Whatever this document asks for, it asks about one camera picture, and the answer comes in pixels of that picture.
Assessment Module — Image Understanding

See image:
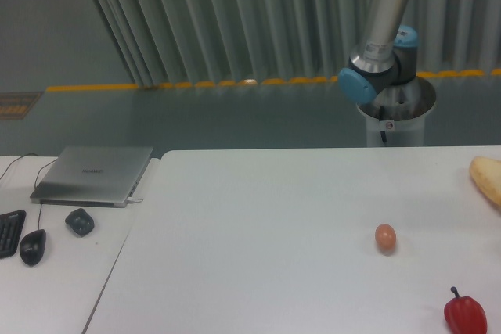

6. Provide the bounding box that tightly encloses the pale triangular bread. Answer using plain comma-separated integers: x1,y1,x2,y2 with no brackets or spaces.
469,156,500,207

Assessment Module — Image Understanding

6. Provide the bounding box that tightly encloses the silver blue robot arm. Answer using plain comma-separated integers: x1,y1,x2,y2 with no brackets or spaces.
338,0,418,104

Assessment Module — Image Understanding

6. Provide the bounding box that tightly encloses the white usb dongle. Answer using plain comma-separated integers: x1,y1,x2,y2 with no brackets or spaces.
127,198,143,204

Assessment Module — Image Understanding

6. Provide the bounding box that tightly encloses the grey pleated curtain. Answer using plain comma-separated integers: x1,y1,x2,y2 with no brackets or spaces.
96,0,500,88

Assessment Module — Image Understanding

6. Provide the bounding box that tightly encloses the brown egg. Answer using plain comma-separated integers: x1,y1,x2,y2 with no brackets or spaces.
374,224,397,254

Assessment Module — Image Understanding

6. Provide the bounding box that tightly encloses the silver closed laptop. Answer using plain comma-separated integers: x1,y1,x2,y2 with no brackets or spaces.
31,146,153,207

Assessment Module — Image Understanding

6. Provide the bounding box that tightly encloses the small black device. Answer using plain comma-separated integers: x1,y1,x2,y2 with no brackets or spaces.
65,208,95,237

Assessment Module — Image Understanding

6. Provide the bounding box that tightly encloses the black computer mouse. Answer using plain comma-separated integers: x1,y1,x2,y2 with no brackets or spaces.
19,229,46,267

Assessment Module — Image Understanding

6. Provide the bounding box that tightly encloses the black keyboard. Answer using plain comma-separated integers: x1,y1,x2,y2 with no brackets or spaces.
0,210,26,259

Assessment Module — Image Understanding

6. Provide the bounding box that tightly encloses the red bell pepper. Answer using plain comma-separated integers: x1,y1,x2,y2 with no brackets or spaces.
443,286,488,334

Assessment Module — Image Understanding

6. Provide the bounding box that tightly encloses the black pedestal cable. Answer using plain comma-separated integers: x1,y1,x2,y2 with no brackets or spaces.
378,104,388,145

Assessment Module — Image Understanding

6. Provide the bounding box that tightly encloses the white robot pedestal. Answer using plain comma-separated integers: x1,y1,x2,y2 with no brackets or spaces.
357,77,436,147

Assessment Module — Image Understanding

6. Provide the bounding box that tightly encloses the black mouse cable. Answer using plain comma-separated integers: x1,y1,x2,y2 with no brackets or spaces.
34,160,59,231

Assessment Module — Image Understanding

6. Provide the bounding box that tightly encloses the black thin cable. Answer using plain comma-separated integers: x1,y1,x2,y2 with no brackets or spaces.
0,153,41,181

